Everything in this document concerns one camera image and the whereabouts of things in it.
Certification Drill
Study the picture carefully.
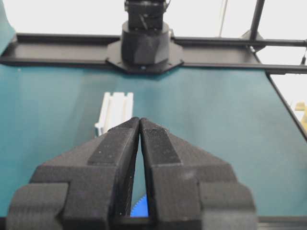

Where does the silver aluminium extrusion rail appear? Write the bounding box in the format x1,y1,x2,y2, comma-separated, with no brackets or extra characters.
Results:
94,92,134,137

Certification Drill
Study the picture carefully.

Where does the black table frame rail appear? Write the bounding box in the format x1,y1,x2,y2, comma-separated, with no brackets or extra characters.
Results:
0,0,307,142

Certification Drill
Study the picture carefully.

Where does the yellow object beyond table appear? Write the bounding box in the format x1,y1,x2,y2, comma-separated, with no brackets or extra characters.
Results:
295,102,307,131

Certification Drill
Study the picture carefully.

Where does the large blue plastic gear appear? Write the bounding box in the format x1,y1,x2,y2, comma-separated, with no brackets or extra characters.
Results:
130,195,149,218

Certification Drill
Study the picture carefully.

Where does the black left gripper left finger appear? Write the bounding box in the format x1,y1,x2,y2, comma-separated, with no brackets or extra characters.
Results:
5,117,139,230

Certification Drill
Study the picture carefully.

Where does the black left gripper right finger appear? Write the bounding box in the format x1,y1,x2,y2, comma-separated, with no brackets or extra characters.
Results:
140,118,258,230

